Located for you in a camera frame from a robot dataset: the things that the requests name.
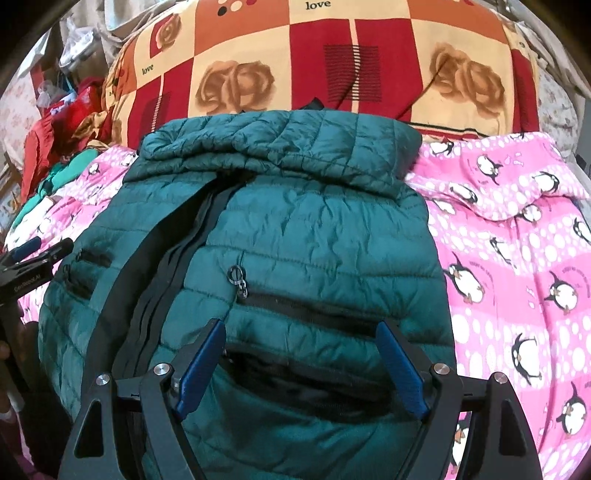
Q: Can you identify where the grey floral cloth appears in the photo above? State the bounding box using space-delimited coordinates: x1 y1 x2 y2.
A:
536 69 583 139

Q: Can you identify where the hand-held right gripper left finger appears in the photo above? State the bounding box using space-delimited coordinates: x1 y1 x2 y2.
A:
58 318 227 480

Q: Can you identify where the green cloth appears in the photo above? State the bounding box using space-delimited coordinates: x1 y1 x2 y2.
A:
11 154 97 232

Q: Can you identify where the red orange rose print quilt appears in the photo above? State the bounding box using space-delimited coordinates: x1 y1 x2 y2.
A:
102 0 542 145

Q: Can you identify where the teal quilted puffer jacket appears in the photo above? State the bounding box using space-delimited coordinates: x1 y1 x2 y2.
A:
38 98 459 480

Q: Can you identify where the red clothes pile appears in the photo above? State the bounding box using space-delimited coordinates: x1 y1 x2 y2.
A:
22 78 117 195

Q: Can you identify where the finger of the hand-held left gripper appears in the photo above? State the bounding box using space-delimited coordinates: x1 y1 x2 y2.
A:
18 239 75 273
0 237 43 269

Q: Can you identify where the white plastic bag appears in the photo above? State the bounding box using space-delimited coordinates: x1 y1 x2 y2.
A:
58 21 105 71

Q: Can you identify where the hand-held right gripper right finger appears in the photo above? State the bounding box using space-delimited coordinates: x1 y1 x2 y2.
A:
376 320 543 480

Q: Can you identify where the beige crumpled cloth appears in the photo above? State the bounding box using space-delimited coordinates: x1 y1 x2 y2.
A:
496 9 578 79

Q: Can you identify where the pink penguin print blanket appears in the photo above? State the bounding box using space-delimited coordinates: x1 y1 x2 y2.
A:
0 131 591 480

